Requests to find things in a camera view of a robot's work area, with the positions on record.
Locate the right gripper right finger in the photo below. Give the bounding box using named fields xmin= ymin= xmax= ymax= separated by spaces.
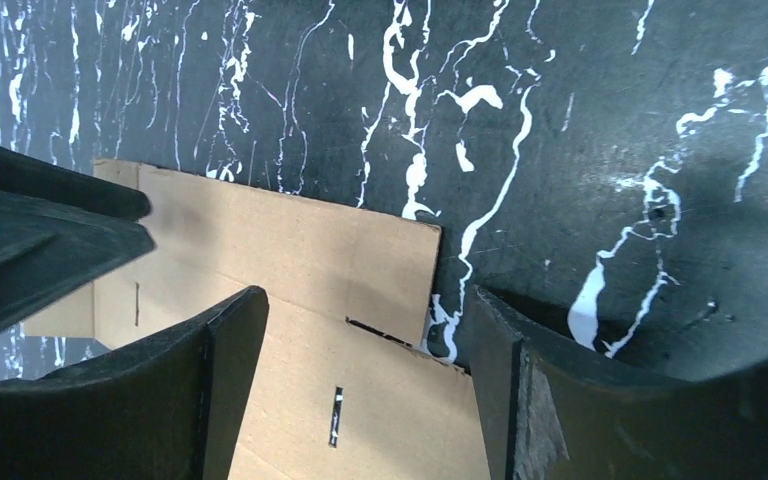
xmin=468 ymin=286 xmax=768 ymax=479

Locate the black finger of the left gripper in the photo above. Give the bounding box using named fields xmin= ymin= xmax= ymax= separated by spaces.
xmin=0 ymin=146 xmax=155 ymax=332

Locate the brown cardboard box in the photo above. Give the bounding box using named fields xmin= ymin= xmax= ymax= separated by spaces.
xmin=25 ymin=159 xmax=489 ymax=479

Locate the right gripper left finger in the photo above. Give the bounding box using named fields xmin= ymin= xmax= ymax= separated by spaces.
xmin=0 ymin=286 xmax=269 ymax=479

